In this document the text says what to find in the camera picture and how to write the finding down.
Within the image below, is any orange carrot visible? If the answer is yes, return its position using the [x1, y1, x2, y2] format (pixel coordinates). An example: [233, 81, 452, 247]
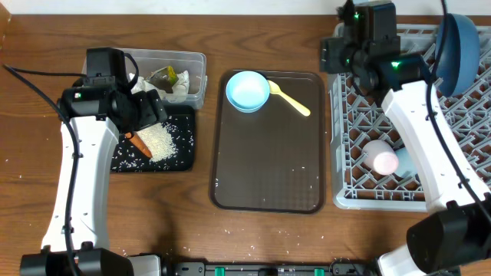
[124, 132, 153, 159]

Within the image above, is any white paper ball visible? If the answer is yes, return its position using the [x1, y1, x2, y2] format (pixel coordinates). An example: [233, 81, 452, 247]
[168, 71, 189, 104]

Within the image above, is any pink cup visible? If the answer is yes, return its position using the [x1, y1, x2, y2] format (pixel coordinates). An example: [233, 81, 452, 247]
[362, 140, 399, 176]

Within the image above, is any green snack wrapper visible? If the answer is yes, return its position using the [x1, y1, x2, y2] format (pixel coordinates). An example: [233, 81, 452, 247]
[146, 66, 178, 94]

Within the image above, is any light blue rice bowl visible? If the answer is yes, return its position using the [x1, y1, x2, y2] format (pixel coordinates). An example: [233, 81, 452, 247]
[226, 71, 270, 113]

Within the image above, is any pile of white rice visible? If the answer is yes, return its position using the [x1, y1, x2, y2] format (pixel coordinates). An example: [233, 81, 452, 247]
[137, 123, 177, 163]

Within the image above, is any grey dishwasher rack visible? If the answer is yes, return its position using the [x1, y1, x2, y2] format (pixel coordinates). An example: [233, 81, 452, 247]
[329, 26, 490, 212]

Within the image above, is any black tray bin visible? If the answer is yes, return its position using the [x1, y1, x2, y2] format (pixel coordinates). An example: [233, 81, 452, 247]
[110, 105, 196, 173]

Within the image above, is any dark blue plate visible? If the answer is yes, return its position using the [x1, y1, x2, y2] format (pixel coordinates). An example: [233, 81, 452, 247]
[437, 13, 480, 97]

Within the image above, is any white tissue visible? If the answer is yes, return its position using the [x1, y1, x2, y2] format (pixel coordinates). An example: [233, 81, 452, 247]
[131, 77, 160, 94]

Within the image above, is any clear plastic bin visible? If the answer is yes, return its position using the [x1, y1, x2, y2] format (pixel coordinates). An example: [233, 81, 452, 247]
[81, 47, 209, 110]

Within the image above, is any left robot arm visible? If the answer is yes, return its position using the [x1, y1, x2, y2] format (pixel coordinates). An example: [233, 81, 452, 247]
[20, 48, 167, 275]

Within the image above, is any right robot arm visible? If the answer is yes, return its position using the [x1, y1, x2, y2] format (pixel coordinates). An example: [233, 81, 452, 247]
[320, 1, 490, 275]

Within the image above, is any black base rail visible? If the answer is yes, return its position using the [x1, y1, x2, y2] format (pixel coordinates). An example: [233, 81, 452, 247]
[161, 258, 379, 276]

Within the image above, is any brown serving tray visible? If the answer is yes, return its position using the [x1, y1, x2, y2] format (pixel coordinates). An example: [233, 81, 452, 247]
[209, 70, 327, 214]

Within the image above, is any light blue cup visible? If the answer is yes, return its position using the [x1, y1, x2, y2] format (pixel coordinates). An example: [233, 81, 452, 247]
[394, 148, 417, 178]

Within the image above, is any yellow plastic spoon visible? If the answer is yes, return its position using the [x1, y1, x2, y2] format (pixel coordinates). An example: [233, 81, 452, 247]
[268, 80, 311, 117]

